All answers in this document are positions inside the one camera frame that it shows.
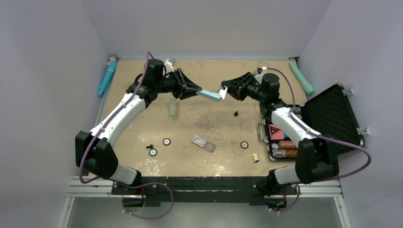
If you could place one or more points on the aluminium rail frame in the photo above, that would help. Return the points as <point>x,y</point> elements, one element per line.
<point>317,205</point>

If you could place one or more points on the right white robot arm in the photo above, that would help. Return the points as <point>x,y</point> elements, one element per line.
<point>314,162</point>

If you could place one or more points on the brown poker chip stack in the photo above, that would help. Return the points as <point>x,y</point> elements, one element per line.
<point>287,145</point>

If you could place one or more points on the striped poker chip stack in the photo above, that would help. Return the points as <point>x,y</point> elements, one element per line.
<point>284,153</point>

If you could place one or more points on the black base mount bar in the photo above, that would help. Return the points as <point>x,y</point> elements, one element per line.
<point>252,190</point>

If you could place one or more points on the poker chip upper left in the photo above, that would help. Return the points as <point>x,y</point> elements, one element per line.
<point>166,141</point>

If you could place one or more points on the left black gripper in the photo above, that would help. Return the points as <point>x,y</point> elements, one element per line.
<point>185,88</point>

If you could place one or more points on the blue stapler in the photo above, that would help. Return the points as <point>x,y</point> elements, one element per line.
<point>215,96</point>

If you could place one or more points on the poker chip right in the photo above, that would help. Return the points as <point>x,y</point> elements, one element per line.
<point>244,144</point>

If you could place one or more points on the red card deck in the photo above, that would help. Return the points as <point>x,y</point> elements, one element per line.
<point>275,132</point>

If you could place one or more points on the staple box with clear lid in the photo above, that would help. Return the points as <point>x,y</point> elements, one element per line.
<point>203,143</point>

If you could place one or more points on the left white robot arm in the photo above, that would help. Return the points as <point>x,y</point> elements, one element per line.
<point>95,148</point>

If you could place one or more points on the cream chess piece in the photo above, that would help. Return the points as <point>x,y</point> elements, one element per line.
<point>255,158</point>

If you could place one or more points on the teal marker pen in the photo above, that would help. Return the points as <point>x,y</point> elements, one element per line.
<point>307,87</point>

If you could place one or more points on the green stapler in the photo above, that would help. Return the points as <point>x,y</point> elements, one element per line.
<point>172,107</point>

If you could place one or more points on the poker chip lower left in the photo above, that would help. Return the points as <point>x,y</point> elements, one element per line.
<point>153,152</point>

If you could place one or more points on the blue marker pen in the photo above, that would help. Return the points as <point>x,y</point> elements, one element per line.
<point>111,68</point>

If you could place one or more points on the black poker chip case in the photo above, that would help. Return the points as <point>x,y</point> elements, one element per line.
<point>329,113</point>

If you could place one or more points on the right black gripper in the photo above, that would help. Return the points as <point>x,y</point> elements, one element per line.
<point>237,87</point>

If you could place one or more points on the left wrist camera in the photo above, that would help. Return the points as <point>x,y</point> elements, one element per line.
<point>169,65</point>

